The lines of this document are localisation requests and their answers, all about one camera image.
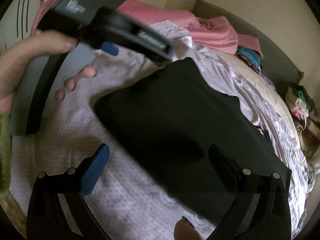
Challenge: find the grey bed headboard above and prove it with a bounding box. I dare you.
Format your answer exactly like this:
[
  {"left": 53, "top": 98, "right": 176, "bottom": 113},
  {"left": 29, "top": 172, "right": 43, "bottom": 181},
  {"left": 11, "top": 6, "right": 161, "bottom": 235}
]
[{"left": 191, "top": 0, "right": 304, "bottom": 84}]

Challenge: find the black printed t-shirt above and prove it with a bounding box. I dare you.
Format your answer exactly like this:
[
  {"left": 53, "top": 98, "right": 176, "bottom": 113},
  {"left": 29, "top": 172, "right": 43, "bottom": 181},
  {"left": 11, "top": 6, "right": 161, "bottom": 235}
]
[{"left": 94, "top": 58, "right": 291, "bottom": 222}]

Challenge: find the person's left hand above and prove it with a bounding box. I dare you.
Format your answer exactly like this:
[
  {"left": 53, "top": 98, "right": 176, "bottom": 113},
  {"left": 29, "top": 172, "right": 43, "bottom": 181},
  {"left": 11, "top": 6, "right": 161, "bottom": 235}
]
[{"left": 0, "top": 29, "right": 97, "bottom": 114}]

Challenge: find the pink pillow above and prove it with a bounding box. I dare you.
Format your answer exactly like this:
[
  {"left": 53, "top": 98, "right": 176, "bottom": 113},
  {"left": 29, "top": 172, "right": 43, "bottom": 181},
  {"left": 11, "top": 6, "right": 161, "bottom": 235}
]
[{"left": 237, "top": 33, "right": 264, "bottom": 59}]

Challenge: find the person's right hand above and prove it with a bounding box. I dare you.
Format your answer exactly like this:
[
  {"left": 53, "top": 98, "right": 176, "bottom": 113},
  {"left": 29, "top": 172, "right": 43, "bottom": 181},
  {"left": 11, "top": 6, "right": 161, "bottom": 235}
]
[{"left": 174, "top": 216, "right": 203, "bottom": 240}]

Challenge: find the striped folded clothes stack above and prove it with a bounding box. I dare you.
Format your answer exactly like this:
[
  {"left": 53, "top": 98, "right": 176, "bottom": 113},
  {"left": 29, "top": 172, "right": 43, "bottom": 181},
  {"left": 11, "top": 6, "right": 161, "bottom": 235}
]
[{"left": 236, "top": 46, "right": 261, "bottom": 75}]

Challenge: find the lilac patterned bed sheet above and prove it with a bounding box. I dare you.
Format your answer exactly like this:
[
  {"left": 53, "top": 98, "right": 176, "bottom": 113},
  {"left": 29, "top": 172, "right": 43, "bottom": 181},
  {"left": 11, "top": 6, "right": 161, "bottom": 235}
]
[{"left": 10, "top": 21, "right": 316, "bottom": 239}]

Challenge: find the pink blanket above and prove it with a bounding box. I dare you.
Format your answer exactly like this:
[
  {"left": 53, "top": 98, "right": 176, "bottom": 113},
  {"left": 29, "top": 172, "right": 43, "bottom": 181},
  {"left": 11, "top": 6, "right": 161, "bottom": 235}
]
[{"left": 30, "top": 0, "right": 239, "bottom": 55}]

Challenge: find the beige mattress sheet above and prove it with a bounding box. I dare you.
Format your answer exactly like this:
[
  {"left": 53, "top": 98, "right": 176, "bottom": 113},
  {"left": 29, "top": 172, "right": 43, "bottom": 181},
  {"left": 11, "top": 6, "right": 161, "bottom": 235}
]
[{"left": 211, "top": 49, "right": 299, "bottom": 139}]

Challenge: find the pile of folded clothes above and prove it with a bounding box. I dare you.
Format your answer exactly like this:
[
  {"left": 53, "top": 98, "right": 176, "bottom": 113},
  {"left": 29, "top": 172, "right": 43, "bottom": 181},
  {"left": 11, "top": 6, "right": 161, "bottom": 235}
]
[{"left": 285, "top": 83, "right": 319, "bottom": 158}]

